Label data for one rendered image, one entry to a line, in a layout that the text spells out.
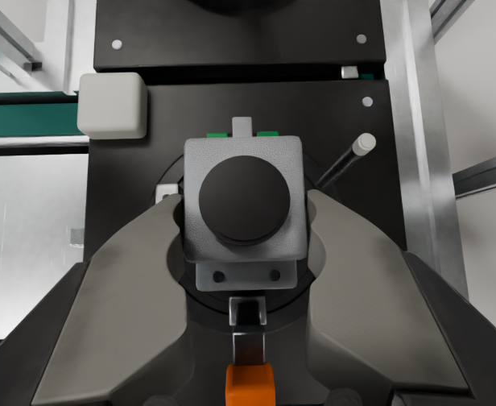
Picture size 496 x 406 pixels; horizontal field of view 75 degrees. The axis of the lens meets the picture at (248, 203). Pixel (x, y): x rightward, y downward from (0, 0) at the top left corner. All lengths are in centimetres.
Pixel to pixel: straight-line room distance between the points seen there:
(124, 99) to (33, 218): 15
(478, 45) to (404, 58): 19
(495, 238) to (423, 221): 17
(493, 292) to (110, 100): 41
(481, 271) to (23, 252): 45
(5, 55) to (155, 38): 11
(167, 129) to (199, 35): 8
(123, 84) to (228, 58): 9
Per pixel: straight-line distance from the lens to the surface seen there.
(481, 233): 44
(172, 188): 22
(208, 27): 31
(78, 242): 28
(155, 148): 26
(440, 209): 30
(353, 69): 30
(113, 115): 26
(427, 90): 32
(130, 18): 32
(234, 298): 21
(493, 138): 47
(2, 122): 36
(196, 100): 27
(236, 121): 17
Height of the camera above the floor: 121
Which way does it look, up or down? 81 degrees down
